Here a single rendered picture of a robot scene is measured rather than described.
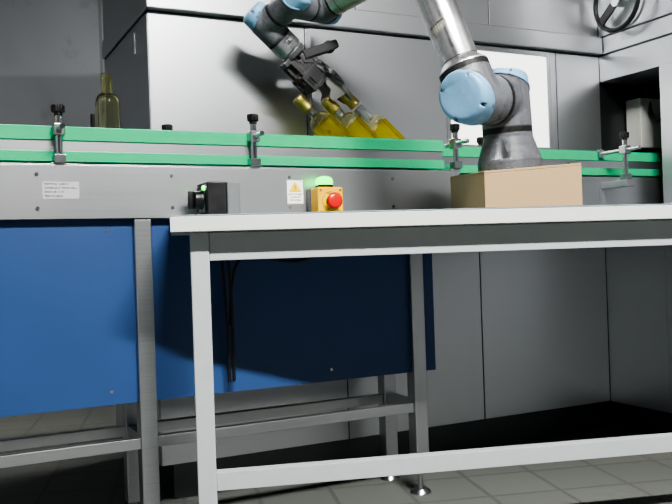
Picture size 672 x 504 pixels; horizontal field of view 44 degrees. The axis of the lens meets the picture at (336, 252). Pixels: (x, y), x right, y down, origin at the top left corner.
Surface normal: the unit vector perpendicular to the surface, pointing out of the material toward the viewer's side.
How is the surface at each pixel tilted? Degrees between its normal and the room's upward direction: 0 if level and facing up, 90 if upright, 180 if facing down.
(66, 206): 90
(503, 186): 90
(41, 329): 90
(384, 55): 90
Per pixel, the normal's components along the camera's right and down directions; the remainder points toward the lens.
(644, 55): -0.90, 0.03
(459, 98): -0.58, 0.22
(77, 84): 0.18, -0.01
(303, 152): 0.44, -0.02
